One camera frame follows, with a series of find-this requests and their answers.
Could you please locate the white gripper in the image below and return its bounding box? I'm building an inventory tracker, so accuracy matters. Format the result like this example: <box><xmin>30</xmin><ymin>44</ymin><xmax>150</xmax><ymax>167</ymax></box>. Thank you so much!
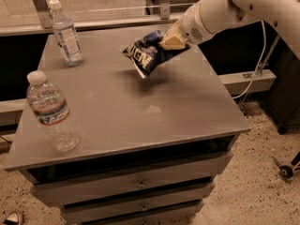
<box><xmin>159</xmin><ymin>0</ymin><xmax>215</xmax><ymax>51</ymax></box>

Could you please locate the blue chip bag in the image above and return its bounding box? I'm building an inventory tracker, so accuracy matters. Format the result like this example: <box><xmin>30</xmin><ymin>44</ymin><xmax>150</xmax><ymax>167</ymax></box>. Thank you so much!
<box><xmin>122</xmin><ymin>30</ymin><xmax>190</xmax><ymax>79</ymax></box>

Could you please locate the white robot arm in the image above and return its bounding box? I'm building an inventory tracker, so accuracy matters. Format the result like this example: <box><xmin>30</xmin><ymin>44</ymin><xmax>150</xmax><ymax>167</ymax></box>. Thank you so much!
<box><xmin>159</xmin><ymin>0</ymin><xmax>300</xmax><ymax>57</ymax></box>

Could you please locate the far clear water bottle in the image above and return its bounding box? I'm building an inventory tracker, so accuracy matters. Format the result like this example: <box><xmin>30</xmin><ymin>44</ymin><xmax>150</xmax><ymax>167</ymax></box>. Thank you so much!
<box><xmin>49</xmin><ymin>0</ymin><xmax>83</xmax><ymax>67</ymax></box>

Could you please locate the clear water bottle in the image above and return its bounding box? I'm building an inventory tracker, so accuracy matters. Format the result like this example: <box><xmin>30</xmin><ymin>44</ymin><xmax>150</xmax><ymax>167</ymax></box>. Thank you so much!
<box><xmin>49</xmin><ymin>0</ymin><xmax>83</xmax><ymax>67</ymax></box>
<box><xmin>26</xmin><ymin>70</ymin><xmax>80</xmax><ymax>152</ymax></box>

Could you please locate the near clear water bottle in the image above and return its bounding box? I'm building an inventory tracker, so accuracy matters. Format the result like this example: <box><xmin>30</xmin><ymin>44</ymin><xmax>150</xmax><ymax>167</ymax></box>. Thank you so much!
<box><xmin>26</xmin><ymin>70</ymin><xmax>80</xmax><ymax>152</ymax></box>

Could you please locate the grey drawer cabinet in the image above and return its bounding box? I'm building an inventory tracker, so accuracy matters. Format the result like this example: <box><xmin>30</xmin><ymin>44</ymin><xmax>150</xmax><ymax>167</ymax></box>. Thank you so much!
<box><xmin>4</xmin><ymin>22</ymin><xmax>252</xmax><ymax>225</ymax></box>

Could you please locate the black caster wheel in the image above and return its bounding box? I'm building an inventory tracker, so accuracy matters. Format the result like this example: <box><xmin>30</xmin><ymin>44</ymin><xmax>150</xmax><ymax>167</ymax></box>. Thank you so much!
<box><xmin>273</xmin><ymin>152</ymin><xmax>300</xmax><ymax>178</ymax></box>

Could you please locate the middle grey drawer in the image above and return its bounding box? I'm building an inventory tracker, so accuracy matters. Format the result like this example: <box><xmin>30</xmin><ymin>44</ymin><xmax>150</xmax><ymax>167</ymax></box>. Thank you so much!
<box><xmin>60</xmin><ymin>181</ymin><xmax>216</xmax><ymax>225</ymax></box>

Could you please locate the grey drawer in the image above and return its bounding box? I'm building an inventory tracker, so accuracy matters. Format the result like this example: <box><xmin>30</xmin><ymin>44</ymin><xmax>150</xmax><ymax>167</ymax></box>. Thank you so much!
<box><xmin>60</xmin><ymin>181</ymin><xmax>216</xmax><ymax>225</ymax></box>
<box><xmin>82</xmin><ymin>200</ymin><xmax>204</xmax><ymax>225</ymax></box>
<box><xmin>31</xmin><ymin>151</ymin><xmax>233</xmax><ymax>206</ymax></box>

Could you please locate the top grey drawer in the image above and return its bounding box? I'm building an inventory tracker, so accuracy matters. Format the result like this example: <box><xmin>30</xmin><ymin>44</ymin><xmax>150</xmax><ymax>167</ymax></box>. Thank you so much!
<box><xmin>31</xmin><ymin>151</ymin><xmax>233</xmax><ymax>206</ymax></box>

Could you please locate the bottom grey drawer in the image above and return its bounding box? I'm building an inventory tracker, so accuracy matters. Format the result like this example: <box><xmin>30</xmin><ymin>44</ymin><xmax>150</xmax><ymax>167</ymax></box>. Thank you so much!
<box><xmin>82</xmin><ymin>200</ymin><xmax>204</xmax><ymax>225</ymax></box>

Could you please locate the shiny shoe tip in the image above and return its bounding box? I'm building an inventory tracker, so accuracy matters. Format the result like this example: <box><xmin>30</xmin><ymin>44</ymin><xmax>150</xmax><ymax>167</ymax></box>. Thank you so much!
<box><xmin>3</xmin><ymin>211</ymin><xmax>23</xmax><ymax>225</ymax></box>

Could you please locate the white cable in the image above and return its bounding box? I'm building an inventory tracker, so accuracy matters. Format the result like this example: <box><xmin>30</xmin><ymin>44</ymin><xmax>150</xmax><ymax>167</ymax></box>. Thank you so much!
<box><xmin>232</xmin><ymin>20</ymin><xmax>267</xmax><ymax>100</ymax></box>

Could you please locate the metal railing frame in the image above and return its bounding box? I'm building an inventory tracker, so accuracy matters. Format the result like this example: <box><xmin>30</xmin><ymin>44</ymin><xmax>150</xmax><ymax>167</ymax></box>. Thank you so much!
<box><xmin>0</xmin><ymin>0</ymin><xmax>193</xmax><ymax>37</ymax></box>

